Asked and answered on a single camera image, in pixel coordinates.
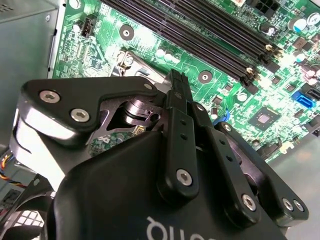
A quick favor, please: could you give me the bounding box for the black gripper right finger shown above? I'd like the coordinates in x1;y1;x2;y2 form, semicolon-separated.
185;79;311;230

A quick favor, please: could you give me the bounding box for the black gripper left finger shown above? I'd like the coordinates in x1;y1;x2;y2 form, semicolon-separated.
13;69;201;205

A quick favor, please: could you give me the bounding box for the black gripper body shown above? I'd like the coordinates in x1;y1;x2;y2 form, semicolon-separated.
49;130;288;240

